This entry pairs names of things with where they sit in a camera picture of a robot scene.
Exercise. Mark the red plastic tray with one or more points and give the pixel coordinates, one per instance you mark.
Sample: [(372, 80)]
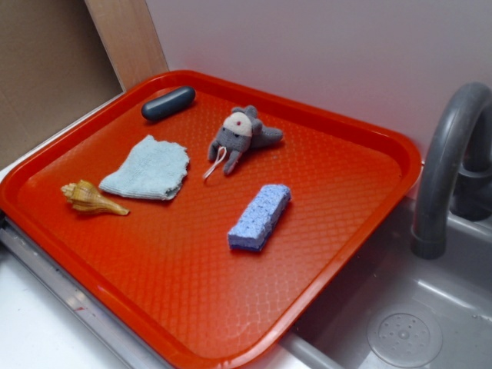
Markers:
[(166, 269)]

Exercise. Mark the tan conch seashell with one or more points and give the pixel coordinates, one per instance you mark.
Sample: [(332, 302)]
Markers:
[(84, 197)]

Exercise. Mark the wooden board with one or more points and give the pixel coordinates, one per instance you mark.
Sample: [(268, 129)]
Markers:
[(130, 39)]

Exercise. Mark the grey plastic faucet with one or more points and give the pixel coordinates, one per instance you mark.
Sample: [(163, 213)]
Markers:
[(456, 178)]

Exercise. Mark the grey plastic sink basin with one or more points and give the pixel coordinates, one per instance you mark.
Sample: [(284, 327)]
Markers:
[(387, 308)]

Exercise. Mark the light blue folded cloth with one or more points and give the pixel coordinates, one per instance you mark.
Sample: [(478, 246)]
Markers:
[(153, 170)]

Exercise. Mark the blue rectangular sponge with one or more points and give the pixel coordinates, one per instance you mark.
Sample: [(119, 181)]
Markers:
[(259, 219)]

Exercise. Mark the grey plush toy animal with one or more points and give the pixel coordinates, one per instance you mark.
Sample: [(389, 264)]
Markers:
[(240, 132)]

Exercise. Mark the dark grey oblong capsule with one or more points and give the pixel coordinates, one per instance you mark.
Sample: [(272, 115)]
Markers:
[(168, 104)]

